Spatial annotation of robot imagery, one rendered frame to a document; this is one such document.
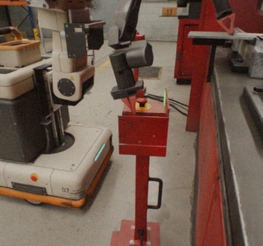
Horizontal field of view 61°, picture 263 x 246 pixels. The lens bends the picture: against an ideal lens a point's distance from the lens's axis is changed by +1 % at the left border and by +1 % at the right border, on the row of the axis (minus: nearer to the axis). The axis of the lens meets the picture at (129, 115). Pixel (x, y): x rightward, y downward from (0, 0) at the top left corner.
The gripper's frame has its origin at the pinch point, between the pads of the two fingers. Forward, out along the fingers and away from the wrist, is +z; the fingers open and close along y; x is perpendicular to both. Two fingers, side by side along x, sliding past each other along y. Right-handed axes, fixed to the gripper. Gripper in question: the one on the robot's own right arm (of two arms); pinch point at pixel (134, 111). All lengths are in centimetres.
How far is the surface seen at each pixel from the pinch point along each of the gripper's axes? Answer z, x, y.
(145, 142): 9.6, -4.6, 1.8
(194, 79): 36, 131, 36
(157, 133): 7.2, -4.6, 6.4
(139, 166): 24.2, 2.8, -4.3
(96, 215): 71, 26, -43
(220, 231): 9.4, -38.5, 16.5
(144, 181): 31.6, 2.9, -4.0
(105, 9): -71, 783, -152
